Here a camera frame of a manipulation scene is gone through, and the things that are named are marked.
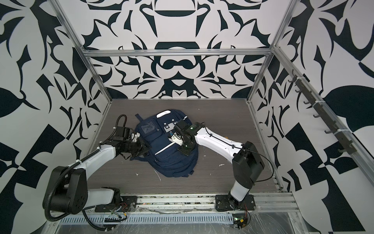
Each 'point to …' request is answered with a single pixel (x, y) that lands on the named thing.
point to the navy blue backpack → (156, 129)
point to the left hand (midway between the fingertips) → (152, 145)
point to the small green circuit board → (239, 220)
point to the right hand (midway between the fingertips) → (185, 148)
